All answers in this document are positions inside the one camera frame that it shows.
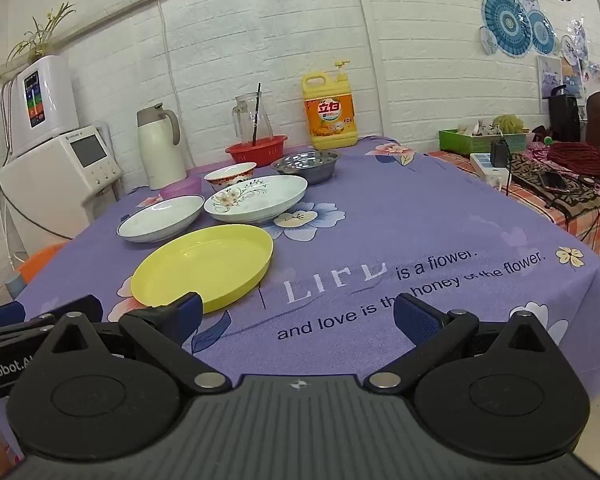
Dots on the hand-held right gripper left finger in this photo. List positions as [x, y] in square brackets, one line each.
[187, 311]

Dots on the red patterned white bowl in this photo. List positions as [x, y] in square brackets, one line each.
[230, 176]

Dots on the white thermos jug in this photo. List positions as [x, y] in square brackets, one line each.
[160, 155]

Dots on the purple floral tablecloth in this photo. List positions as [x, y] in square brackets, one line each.
[380, 220]

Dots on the orange checked tablecloth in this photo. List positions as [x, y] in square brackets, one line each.
[595, 230]

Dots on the white power strip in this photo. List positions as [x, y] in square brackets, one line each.
[482, 166]

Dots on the green tray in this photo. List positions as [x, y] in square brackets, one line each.
[455, 142]

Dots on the dark red knitted cloth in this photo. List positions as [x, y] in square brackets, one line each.
[587, 160]

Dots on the red plastic basket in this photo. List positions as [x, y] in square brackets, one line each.
[260, 154]

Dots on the crumpled white paper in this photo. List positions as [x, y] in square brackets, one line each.
[472, 127]

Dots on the yellow detergent bottle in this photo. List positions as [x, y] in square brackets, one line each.
[330, 120]

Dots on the black stirring stick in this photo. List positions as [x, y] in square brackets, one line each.
[256, 105]

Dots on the metal bowl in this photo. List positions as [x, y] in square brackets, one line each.
[305, 166]

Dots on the brown patterned cloth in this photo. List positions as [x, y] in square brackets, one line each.
[530, 177]

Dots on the white countertop water dispenser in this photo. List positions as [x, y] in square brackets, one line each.
[45, 185]

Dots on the purple plastic bowl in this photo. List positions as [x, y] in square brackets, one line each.
[182, 189]

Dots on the clear glass pitcher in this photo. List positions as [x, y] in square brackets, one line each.
[244, 120]

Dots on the green potted plant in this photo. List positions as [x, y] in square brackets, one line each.
[42, 40]

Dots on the large blue paper fan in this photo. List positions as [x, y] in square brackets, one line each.
[505, 22]

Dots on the smartphone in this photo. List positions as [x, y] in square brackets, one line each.
[553, 180]

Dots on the yellow plastic plate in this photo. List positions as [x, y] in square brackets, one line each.
[205, 265]

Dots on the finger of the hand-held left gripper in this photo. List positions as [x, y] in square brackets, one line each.
[2, 316]
[80, 306]

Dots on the orange stool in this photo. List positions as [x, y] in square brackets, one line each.
[40, 260]

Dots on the yellow loofah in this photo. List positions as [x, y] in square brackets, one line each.
[507, 122]

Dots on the plain white plate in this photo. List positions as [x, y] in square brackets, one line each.
[160, 217]

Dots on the white water purifier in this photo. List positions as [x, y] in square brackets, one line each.
[55, 100]

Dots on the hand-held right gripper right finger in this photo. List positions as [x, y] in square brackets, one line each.
[415, 317]

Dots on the black charger adapter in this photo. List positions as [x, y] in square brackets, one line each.
[500, 154]

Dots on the white floral plate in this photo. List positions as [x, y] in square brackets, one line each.
[260, 200]

